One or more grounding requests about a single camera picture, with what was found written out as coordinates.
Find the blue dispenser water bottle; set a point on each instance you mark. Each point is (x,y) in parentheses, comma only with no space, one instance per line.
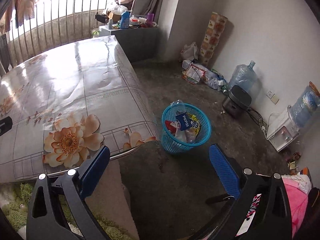
(303,106)

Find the pink hanging coat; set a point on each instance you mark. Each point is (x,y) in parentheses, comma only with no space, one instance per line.
(26,2)

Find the printed packet with red edge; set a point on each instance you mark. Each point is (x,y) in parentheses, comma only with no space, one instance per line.
(193,75)

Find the red plastic wrapper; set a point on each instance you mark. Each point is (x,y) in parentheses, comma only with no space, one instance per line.
(170,126)

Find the purple cup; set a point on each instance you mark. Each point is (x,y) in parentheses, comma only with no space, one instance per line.
(149,19)

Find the black box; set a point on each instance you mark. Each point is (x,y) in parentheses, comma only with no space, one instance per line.
(101,18)

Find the white plastic bag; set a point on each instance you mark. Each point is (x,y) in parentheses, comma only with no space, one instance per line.
(190,51)

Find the white plastic container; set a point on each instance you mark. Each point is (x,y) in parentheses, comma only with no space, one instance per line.
(138,20)

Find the blue plastic mesh basket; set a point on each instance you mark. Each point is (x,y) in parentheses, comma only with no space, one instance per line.
(172,145)

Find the grey cabinet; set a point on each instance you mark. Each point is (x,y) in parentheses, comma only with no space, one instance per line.
(137,42)

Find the yellow snack packet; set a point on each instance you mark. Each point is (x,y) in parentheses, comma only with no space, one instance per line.
(195,125)

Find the clear plastic food container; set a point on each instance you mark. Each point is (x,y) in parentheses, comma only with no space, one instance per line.
(187,64)

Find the dark slatted panel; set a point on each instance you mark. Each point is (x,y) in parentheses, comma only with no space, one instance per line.
(3,50)

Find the clear bottle with blue label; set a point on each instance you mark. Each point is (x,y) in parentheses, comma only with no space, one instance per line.
(183,120)

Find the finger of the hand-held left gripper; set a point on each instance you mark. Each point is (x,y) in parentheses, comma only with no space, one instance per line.
(5,126)

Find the green shaggy rug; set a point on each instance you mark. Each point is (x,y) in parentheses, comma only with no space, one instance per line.
(13,210)

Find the black bag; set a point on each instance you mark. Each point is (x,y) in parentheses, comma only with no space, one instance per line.
(315,205)

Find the blue detergent bottle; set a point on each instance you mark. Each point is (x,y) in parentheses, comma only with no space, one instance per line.
(124,20)

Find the large blue water jug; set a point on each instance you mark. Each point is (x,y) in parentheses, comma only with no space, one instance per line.
(243,76)

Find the white green paper bag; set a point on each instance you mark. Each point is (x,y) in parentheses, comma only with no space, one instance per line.
(96,32)

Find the cardboard box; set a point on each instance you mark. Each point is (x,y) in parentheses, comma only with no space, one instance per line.
(114,15)

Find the orange patterned cloth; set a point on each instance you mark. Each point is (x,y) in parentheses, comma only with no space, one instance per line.
(315,86)

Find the white water dispenser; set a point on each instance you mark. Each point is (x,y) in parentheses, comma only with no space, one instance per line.
(282,132)

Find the tall patterned roll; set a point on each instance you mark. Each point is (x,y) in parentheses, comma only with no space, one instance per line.
(212,37)

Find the small white bottle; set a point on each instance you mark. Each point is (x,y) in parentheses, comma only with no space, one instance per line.
(110,23)

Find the wall socket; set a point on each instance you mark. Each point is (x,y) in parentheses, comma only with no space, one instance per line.
(272,96)

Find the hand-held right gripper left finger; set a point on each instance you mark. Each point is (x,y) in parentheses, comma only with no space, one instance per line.
(96,170)

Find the scattered snack wrappers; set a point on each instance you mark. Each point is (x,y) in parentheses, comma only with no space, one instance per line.
(295,158)

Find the grey rice cooker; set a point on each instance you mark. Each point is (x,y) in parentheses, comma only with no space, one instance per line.
(236,101)

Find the clear plastic bag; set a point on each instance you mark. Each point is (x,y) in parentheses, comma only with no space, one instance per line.
(182,135)

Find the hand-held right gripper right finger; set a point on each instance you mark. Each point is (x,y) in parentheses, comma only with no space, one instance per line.
(223,170)

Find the pink black printed cloth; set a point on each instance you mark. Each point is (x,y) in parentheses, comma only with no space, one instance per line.
(252,207)

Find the beige hanging garment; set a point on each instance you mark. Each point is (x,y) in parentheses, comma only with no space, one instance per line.
(8,17)

